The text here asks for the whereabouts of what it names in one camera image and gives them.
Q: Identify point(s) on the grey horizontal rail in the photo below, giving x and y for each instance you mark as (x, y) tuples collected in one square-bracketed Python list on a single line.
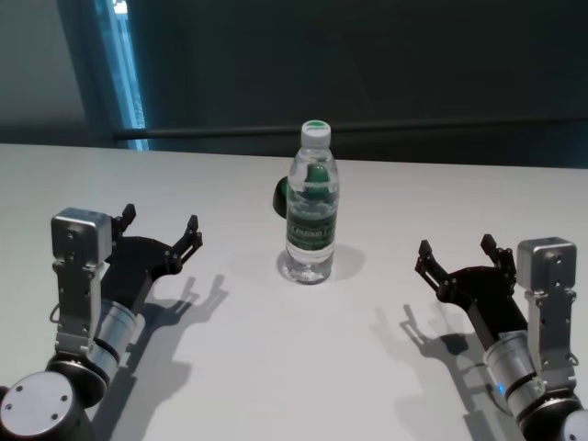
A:
[(206, 133)]

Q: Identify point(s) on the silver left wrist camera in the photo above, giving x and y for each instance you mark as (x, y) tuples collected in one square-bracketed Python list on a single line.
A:
[(78, 234)]

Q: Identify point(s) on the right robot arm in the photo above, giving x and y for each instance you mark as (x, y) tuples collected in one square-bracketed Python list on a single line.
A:
[(542, 409)]

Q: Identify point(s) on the green YES button black base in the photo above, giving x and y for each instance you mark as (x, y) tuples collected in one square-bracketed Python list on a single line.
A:
[(278, 197)]

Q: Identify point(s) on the clear Cestbon water bottle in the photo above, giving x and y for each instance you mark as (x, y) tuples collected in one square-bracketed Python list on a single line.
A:
[(310, 229)]

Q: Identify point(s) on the narrow bright window strip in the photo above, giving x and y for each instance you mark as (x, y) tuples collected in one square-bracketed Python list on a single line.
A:
[(126, 69)]

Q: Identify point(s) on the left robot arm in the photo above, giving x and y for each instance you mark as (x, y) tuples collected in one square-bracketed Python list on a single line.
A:
[(27, 404)]

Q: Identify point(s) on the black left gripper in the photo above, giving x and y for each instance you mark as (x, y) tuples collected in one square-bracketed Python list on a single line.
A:
[(133, 266)]

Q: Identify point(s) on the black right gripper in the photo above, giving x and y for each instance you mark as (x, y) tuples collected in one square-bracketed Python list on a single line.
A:
[(487, 294)]

